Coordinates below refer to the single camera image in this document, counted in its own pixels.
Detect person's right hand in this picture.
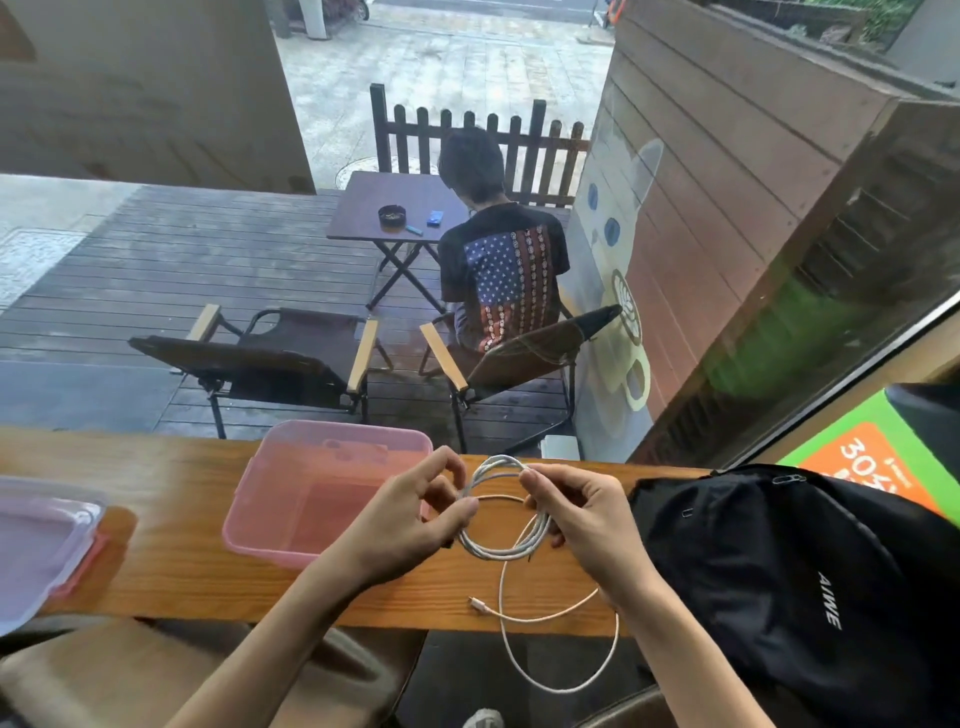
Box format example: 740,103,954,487
518,462,669,613

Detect person's left hand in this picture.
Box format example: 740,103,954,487
322,446,481,594

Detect pink plastic container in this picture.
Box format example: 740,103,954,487
221,418,435,573

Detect clear container lid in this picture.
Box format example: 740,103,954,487
0,476,110,639

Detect person's right forearm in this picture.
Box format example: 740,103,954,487
618,577,778,728

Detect person's left forearm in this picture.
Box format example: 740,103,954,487
164,554,361,728

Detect black backpack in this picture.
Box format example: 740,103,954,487
628,463,960,728

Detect brown stool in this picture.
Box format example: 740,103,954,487
573,683,676,728
0,614,429,728

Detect dark folding chair wooden armrests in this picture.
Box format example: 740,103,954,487
417,303,624,455
127,302,394,440

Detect green and orange printed stand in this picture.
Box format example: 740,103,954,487
776,382,960,526

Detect dark folding outdoor table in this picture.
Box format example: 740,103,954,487
326,170,470,313

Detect dark wooden picket fence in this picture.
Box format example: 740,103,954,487
368,82,592,209

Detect wooden partition with cat painting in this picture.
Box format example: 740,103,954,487
558,0,960,466

